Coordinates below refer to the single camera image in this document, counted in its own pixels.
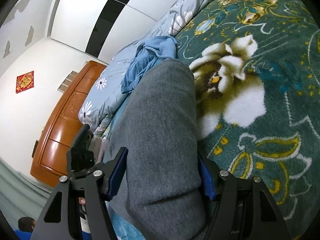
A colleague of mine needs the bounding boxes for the dark grey sweatshirt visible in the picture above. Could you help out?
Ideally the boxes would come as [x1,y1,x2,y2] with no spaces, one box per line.
[107,59,206,239]

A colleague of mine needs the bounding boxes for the striped sleeve forearm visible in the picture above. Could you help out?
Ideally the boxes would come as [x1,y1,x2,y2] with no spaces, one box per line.
[79,204,92,240]

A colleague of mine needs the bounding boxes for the folded grey pink clothes stack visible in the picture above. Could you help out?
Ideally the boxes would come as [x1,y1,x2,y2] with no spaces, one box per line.
[88,135,107,164]

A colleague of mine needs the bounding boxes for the left hand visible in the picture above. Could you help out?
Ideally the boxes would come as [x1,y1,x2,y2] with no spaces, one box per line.
[78,197,86,205]

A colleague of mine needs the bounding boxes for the orange wooden headboard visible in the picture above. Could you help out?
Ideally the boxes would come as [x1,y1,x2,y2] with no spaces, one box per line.
[30,61,106,187]

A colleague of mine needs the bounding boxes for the dark-haired person head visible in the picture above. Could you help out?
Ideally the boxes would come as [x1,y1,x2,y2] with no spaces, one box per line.
[18,217,36,233]

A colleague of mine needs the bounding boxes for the light blue floral duvet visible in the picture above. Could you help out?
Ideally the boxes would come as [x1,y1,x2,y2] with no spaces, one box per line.
[78,0,212,137]

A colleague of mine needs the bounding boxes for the beige boxes on headboard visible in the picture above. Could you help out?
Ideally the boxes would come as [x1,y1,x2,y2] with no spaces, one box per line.
[57,71,78,93]

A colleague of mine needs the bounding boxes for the blue pants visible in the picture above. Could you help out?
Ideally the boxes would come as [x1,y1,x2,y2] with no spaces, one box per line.
[120,36,177,94]

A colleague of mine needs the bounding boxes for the white black-striped wardrobe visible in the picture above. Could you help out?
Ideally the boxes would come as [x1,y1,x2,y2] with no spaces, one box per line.
[48,0,176,63]

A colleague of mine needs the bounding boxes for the teal floral blanket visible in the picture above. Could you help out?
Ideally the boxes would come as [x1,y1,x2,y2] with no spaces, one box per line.
[176,0,319,239]

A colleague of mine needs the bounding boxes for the red wall decoration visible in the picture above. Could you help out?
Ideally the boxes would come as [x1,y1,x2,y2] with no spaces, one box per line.
[16,71,34,94]

